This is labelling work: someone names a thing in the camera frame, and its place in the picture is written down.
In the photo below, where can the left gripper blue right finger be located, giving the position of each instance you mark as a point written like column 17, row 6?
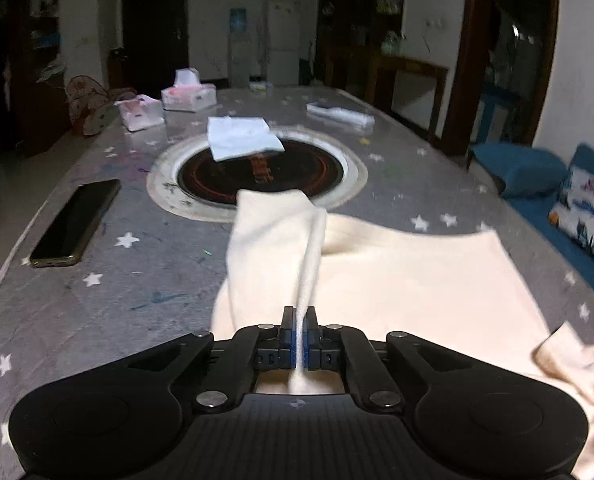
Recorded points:
column 321, row 343

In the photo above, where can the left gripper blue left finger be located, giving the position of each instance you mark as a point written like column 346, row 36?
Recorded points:
column 276, row 344

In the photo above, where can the cream sweater garment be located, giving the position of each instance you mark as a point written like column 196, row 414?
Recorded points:
column 462, row 292

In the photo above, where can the round black induction cooktop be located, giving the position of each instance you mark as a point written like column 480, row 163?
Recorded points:
column 185, row 180

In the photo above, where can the white tissue sheet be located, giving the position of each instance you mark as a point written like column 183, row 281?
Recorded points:
column 236, row 137

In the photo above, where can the black smartphone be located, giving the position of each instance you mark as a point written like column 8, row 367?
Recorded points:
column 70, row 232

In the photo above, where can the dark wooden side table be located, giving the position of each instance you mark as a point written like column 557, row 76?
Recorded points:
column 394, row 80

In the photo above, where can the pink tissue box rear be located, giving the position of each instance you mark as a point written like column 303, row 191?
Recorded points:
column 188, row 93

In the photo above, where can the blue sofa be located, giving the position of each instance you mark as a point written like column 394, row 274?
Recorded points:
column 529, row 180

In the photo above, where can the water dispenser with bottle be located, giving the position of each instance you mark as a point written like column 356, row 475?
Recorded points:
column 239, row 49

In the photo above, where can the butterfly print pillow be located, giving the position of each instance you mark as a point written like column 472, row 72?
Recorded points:
column 573, row 211

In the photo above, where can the white refrigerator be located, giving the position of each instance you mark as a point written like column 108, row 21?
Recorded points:
column 282, row 35

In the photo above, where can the dark wooden display cabinet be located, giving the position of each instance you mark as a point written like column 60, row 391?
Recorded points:
column 349, row 34

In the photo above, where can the dark entrance door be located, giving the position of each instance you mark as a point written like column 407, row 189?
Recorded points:
column 155, row 36

